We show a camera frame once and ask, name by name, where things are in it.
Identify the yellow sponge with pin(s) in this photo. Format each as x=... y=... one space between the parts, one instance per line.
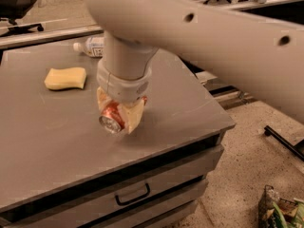
x=73 y=77

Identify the crushed red coke can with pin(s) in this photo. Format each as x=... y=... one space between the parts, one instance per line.
x=111 y=118

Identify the green snack bag basket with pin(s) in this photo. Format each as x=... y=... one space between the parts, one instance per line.
x=277 y=212

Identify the grey drawer cabinet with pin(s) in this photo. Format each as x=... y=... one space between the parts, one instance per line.
x=59 y=168

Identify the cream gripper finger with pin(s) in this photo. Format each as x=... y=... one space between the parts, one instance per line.
x=102 y=99
x=132 y=115

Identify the clear plastic water bottle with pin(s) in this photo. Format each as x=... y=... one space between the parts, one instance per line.
x=92 y=47

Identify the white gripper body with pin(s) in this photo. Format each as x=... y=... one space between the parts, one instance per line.
x=124 y=88

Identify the grey metal railing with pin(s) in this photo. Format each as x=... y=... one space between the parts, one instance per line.
x=34 y=38

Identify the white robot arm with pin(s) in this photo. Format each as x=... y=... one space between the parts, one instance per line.
x=254 y=54

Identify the black office chair left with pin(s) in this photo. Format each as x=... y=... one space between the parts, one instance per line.
x=11 y=10

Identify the black drawer handle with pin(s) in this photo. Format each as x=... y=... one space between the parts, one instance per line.
x=132 y=193

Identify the black metal floor bar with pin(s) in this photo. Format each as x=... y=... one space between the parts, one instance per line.
x=297 y=149

